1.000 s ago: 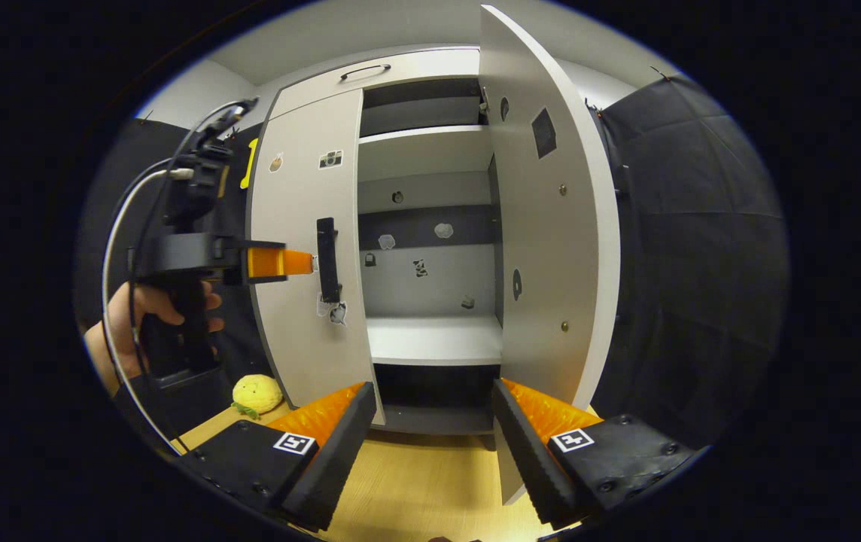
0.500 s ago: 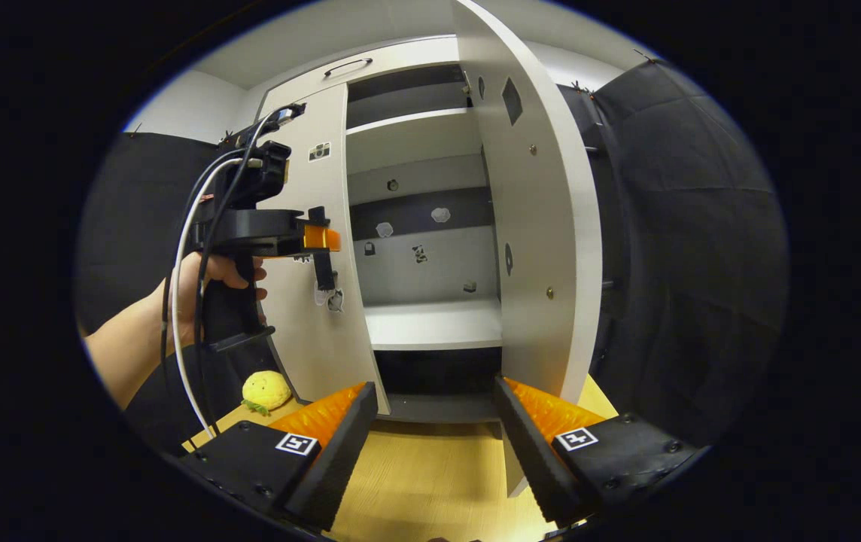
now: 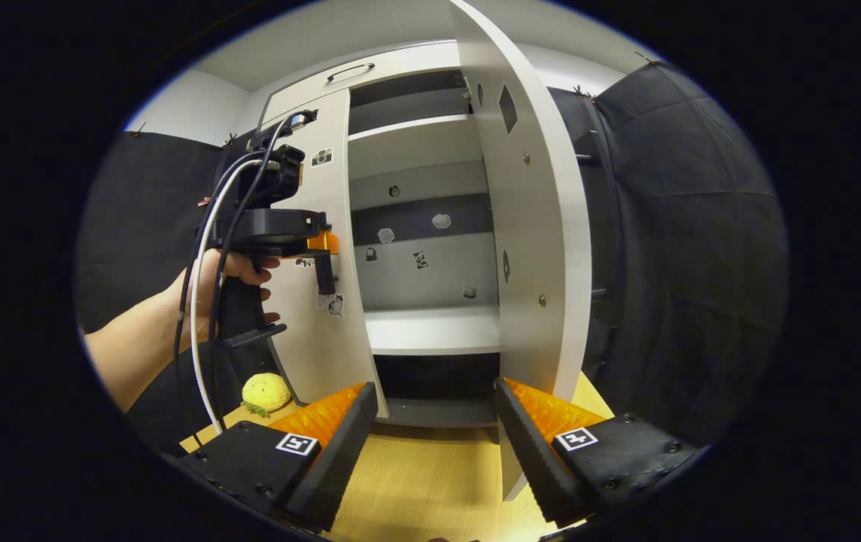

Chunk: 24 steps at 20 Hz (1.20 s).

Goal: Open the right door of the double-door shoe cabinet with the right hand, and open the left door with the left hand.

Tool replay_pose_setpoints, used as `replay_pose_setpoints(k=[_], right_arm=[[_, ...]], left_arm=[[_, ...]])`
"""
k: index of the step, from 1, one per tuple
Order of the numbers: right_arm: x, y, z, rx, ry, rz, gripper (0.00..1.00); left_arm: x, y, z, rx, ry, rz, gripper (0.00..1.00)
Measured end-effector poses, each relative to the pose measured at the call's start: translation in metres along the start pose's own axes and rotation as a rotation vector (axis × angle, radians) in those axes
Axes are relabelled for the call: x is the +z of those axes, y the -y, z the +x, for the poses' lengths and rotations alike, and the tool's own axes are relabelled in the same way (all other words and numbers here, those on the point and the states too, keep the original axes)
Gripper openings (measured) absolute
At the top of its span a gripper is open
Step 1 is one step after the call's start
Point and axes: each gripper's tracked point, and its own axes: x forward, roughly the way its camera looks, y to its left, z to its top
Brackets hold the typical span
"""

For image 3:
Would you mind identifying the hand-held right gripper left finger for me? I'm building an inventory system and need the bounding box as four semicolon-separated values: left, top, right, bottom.
178;382;380;534

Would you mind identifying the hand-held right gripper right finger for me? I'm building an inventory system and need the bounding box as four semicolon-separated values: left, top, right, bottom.
494;379;710;528

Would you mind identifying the cabinet door with camera sticker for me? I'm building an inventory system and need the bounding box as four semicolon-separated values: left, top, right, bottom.
256;88;390;419

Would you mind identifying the beige double-door shoe cabinet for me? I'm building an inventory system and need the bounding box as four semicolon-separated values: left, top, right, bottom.
254;68;507;445

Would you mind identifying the cabinet door with headphone sticker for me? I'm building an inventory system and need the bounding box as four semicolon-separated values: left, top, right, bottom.
448;0;612;503

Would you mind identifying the beige cabinet drawer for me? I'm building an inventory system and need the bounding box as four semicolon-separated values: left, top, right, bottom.
261;41;463;126

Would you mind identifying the yellow plush toy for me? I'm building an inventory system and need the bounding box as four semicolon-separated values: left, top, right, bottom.
241;373;292;419

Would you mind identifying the black backdrop cloth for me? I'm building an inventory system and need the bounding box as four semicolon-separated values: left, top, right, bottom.
75;60;789;452

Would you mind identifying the thick black cable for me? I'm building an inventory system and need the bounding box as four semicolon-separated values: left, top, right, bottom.
206;111;311;431

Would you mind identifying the white cable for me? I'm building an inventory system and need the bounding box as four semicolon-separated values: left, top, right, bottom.
189;154;266;434

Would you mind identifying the thin black cable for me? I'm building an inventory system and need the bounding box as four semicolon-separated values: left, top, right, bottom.
172;147;262;373

